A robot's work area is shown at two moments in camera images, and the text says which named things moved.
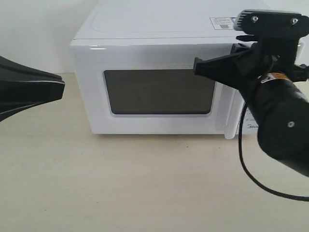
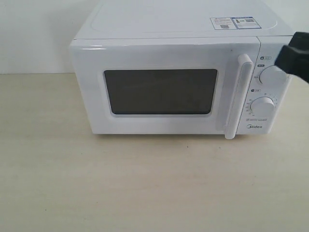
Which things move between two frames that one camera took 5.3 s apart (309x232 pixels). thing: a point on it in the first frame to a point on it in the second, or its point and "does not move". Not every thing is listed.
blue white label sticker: (223, 23) does not move
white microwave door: (149, 87) does not move
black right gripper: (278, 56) to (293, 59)
